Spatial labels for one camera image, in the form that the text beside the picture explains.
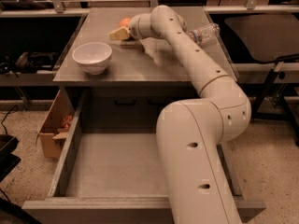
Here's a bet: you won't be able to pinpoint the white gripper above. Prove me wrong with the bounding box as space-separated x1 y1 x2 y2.
109 13 160 40

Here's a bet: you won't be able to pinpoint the orange fruit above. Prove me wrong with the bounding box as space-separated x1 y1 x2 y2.
119 18 131 27

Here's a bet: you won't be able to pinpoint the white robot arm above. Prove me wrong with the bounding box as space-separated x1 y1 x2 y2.
109 6 251 224

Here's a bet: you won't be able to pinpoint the grey cabinet with top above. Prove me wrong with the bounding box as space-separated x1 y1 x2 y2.
52 7 239 129

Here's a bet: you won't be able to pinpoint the open grey top drawer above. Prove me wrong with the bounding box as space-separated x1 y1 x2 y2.
23 91 257 224

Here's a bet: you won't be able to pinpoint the white ceramic bowl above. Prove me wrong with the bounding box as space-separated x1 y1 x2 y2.
72 42 112 75

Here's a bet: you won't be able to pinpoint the clear plastic water bottle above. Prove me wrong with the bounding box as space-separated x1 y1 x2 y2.
187 23 220 45

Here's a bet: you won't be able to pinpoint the black headphones on shelf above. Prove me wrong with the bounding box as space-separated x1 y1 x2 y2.
0 51 59 75

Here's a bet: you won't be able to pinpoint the brown cardboard box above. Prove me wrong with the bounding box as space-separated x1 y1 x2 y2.
38 91 74 159

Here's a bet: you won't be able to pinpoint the black office chair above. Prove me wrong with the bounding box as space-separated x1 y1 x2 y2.
222 14 299 119

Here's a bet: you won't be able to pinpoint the black drawer handle left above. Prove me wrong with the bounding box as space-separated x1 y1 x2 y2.
114 97 136 106

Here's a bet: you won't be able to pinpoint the black drawer handle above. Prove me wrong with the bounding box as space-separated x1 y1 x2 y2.
114 97 136 106
148 96 170 105

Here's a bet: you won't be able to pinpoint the black drawer handle right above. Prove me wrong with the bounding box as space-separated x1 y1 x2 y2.
148 96 170 105

